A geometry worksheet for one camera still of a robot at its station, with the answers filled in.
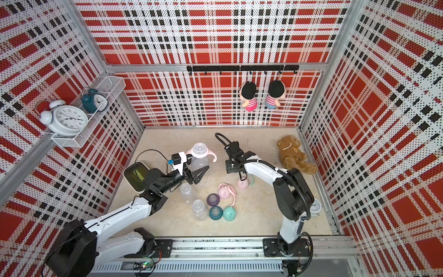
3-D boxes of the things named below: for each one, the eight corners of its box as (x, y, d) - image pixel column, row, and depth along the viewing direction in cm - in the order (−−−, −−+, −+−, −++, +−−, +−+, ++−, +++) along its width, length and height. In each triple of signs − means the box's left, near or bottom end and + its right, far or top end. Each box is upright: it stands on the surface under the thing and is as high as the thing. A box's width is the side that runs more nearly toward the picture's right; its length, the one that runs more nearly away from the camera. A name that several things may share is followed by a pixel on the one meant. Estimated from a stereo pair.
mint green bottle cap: (223, 221, 82) (222, 219, 79) (223, 209, 86) (223, 206, 83) (236, 221, 82) (236, 219, 79) (236, 209, 86) (236, 205, 83)
